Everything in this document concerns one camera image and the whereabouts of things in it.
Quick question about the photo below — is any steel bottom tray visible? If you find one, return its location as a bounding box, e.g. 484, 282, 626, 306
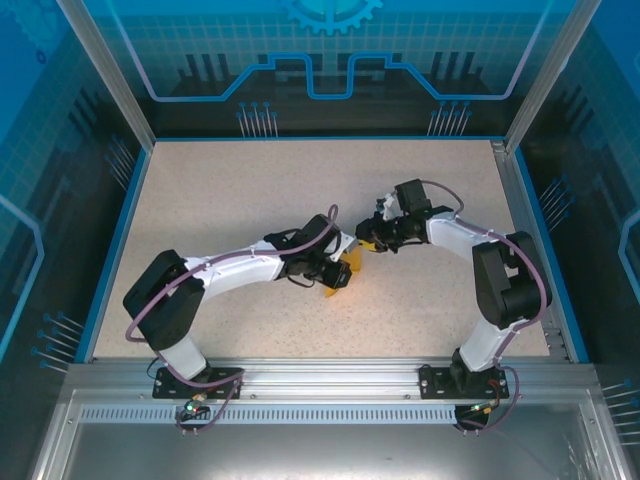
30, 388, 632, 480

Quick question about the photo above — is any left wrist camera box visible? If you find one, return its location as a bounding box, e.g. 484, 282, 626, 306
327, 232, 360, 264

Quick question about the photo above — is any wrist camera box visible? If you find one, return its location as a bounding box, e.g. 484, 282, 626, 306
374, 192, 401, 221
327, 232, 360, 264

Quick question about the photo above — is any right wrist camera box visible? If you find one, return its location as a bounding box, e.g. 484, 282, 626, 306
374, 192, 401, 221

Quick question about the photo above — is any aluminium front rail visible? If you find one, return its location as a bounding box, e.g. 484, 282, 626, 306
64, 355, 599, 399

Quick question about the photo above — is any aluminium side rail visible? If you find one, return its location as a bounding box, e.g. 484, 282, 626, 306
491, 139, 575, 362

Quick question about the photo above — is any slotted grey cable duct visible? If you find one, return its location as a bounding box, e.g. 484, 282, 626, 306
78, 405, 460, 425

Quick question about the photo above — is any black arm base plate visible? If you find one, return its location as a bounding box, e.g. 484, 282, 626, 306
152, 366, 245, 401
418, 363, 511, 401

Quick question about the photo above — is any cable connector with green light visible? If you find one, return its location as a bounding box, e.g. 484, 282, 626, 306
467, 397, 502, 420
182, 392, 209, 420

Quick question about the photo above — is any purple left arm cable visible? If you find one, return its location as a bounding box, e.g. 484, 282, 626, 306
127, 202, 341, 435

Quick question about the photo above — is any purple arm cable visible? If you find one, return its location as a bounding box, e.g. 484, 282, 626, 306
127, 202, 341, 435
419, 178, 547, 435

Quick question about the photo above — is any aluminium frame post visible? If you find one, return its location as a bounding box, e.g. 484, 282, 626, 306
55, 0, 157, 151
503, 0, 605, 154

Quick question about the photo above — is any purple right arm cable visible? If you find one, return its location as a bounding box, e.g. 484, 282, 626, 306
419, 178, 547, 435

